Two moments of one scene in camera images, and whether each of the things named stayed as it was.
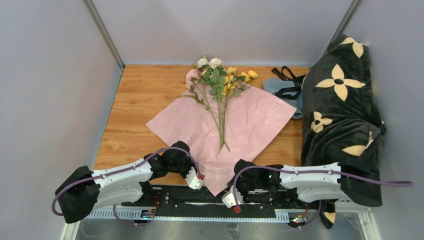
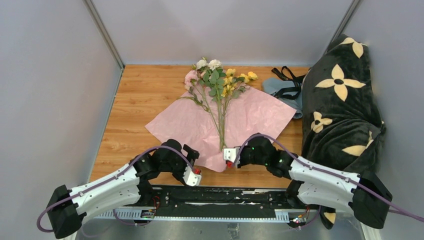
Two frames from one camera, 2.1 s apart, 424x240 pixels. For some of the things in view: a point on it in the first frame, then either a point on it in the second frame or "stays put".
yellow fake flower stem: (234, 84) stays put
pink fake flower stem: (192, 77) stays put
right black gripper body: (243, 185) → (248, 157)
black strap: (286, 74) stays put
